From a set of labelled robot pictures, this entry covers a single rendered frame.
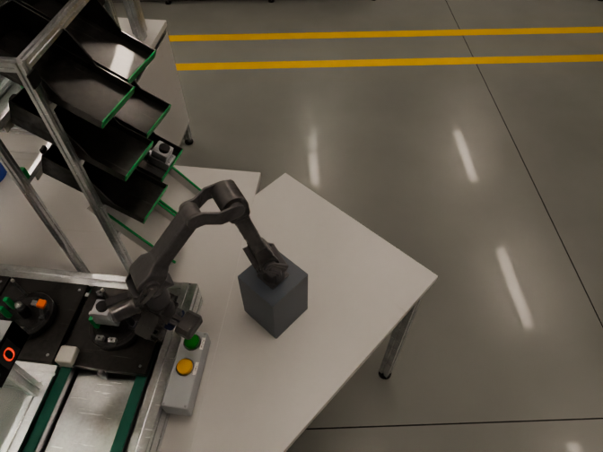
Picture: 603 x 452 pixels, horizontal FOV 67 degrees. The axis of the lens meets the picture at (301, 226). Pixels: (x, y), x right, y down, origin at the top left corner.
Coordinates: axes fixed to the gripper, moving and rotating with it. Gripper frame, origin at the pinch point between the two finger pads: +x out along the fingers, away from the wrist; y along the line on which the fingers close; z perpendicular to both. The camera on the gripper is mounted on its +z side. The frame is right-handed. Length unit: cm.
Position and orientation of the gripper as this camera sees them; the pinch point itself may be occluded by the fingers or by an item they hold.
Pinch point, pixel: (170, 321)
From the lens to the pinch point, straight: 124.1
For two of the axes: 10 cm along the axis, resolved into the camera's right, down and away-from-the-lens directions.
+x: 0.0, 6.1, 7.9
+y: 8.9, 3.6, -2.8
